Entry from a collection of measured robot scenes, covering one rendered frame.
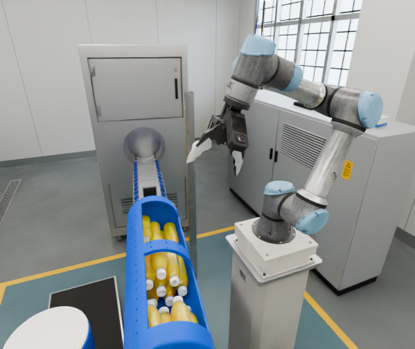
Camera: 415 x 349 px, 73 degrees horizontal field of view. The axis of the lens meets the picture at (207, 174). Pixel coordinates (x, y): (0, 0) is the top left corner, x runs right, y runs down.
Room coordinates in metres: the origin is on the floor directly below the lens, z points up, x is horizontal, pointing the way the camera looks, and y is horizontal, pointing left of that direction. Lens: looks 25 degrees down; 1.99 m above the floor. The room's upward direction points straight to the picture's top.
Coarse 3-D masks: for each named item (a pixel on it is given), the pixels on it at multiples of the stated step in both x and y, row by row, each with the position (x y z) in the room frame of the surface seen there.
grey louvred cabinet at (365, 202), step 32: (256, 96) 3.37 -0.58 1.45; (256, 128) 3.10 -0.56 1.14; (288, 128) 2.58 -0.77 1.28; (320, 128) 2.22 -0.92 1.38; (384, 128) 1.97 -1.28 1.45; (256, 160) 3.05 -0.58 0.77; (288, 160) 2.53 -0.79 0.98; (352, 160) 1.89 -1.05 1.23; (384, 160) 1.80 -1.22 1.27; (256, 192) 3.00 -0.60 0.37; (352, 192) 1.83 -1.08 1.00; (384, 192) 1.83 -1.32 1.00; (352, 224) 1.77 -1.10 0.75; (384, 224) 1.88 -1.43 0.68; (320, 256) 1.97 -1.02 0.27; (352, 256) 1.78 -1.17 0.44; (384, 256) 1.93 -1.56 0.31; (352, 288) 1.83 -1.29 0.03
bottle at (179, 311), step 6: (180, 300) 0.75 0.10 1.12; (174, 306) 0.72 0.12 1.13; (180, 306) 0.71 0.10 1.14; (186, 306) 0.72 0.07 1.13; (174, 312) 0.69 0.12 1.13; (180, 312) 0.69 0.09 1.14; (186, 312) 0.69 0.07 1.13; (174, 318) 0.67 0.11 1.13; (180, 318) 0.66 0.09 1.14; (186, 318) 0.67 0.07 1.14
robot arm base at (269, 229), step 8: (264, 216) 0.99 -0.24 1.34; (256, 224) 1.03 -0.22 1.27; (264, 224) 0.98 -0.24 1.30; (272, 224) 0.96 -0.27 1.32; (280, 224) 0.96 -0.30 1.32; (288, 224) 0.98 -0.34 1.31; (264, 232) 0.97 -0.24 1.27; (272, 232) 0.96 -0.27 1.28; (280, 232) 0.95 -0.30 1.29; (288, 232) 0.96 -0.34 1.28
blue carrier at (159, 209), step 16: (144, 208) 1.34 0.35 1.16; (160, 208) 1.36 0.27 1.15; (176, 208) 1.37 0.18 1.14; (128, 224) 1.19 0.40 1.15; (160, 224) 1.36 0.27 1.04; (176, 224) 1.35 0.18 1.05; (128, 240) 1.06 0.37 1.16; (160, 240) 0.96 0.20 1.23; (128, 256) 0.95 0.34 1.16; (144, 256) 0.88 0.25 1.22; (128, 272) 0.85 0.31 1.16; (144, 272) 0.79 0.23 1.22; (192, 272) 0.91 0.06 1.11; (128, 288) 0.77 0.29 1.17; (144, 288) 0.72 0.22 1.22; (192, 288) 0.88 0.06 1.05; (128, 304) 0.70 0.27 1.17; (144, 304) 0.65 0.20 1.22; (160, 304) 0.87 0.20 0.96; (192, 304) 0.82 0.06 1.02; (128, 320) 0.63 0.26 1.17; (144, 320) 0.59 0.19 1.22; (128, 336) 0.58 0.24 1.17; (144, 336) 0.54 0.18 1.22; (160, 336) 0.53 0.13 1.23; (176, 336) 0.53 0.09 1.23; (192, 336) 0.54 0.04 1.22; (208, 336) 0.58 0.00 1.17
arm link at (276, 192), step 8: (272, 184) 1.02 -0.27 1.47; (280, 184) 1.01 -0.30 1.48; (288, 184) 1.01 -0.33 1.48; (264, 192) 1.02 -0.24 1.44; (272, 192) 0.97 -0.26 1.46; (280, 192) 0.96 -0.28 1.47; (288, 192) 0.96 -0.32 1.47; (264, 200) 1.01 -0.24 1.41; (272, 200) 0.96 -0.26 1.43; (280, 200) 0.94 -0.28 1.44; (264, 208) 1.00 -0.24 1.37; (272, 208) 0.96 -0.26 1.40; (280, 208) 0.92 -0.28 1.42; (272, 216) 0.96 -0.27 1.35; (280, 216) 0.93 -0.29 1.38
